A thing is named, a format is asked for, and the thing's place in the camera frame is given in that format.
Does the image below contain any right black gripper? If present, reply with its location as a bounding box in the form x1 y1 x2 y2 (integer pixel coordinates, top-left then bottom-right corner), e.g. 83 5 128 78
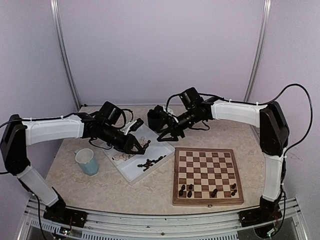
155 107 203 142

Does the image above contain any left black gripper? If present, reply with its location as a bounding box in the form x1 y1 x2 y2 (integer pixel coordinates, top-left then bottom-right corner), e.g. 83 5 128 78
99 123 145 155

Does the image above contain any wooden chess board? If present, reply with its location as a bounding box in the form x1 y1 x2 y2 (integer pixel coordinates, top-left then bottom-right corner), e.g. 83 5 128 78
172 147 244 207

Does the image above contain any dark piece corner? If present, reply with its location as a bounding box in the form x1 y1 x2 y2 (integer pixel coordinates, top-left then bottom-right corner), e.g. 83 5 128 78
231 189 238 196

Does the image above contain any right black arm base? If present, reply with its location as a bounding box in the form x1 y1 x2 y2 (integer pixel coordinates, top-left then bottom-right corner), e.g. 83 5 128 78
238 194 283 227

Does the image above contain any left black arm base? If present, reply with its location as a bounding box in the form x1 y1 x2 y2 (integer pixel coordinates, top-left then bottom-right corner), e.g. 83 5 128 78
43 188 88 228

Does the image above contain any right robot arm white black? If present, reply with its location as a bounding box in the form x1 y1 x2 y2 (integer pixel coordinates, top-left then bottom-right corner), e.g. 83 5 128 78
152 87 290 222

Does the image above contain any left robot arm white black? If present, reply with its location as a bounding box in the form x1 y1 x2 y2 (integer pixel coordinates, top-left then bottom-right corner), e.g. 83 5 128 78
0 101 149 223

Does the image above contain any pile of white chess pieces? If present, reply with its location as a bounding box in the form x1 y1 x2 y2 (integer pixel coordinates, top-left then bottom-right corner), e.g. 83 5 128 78
112 153 134 161

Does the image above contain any pile of dark chess pieces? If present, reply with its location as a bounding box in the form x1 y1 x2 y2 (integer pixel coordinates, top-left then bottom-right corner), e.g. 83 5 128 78
137 159 157 172

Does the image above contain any dark chess piece pair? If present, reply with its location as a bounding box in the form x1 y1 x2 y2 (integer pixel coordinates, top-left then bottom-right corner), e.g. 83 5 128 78
156 155 166 162

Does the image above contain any dark green cup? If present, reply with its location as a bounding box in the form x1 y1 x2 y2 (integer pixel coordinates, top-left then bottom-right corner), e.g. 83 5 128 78
147 109 165 133

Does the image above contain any white divided plastic tray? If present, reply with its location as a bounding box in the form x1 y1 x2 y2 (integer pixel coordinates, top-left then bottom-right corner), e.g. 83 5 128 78
104 124 175 185

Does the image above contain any light blue cup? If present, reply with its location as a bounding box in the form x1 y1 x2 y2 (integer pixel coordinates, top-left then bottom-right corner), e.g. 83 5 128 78
74 148 99 176

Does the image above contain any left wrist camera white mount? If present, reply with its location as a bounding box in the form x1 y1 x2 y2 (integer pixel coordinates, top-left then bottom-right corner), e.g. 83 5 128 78
123 118 144 135

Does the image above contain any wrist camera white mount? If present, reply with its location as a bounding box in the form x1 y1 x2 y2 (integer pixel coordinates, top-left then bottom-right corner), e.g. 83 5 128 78
153 105 179 125
123 118 144 135

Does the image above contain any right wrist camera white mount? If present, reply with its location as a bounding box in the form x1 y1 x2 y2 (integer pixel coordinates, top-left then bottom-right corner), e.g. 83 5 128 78
153 105 179 125

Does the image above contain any left aluminium frame post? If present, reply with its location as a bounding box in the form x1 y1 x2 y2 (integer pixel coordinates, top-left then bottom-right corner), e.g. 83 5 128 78
50 0 81 110

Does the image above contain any aluminium frame post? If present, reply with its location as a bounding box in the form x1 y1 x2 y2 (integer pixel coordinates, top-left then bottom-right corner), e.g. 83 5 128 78
243 0 272 102
50 0 81 110

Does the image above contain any right aluminium frame post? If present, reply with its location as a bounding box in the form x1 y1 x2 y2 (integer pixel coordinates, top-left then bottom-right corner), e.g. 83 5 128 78
243 0 272 102

